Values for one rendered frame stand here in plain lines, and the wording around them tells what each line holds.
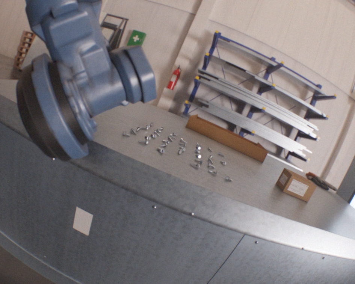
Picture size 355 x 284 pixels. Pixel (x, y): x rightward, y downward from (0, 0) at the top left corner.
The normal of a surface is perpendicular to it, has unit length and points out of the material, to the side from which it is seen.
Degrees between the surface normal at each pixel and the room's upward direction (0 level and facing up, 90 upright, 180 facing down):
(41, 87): 65
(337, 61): 90
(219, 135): 90
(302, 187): 90
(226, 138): 90
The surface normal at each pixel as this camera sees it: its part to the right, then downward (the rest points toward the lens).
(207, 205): 0.08, -0.15
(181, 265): -0.07, 0.22
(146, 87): 0.51, 0.75
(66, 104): 0.41, 0.25
